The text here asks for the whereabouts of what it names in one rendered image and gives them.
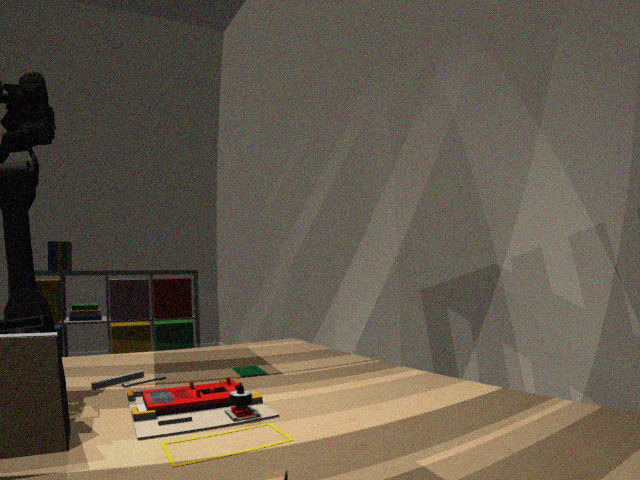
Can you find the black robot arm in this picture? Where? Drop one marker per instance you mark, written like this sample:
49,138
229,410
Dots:
26,310

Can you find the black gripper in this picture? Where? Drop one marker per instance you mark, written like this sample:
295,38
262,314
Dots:
14,98

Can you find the black wheel with grey rim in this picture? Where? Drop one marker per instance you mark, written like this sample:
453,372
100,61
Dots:
240,399

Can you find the dark grey flat bar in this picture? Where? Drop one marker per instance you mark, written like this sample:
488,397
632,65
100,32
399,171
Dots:
116,380

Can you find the dark green rectangular mat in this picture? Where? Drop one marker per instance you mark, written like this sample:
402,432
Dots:
250,371

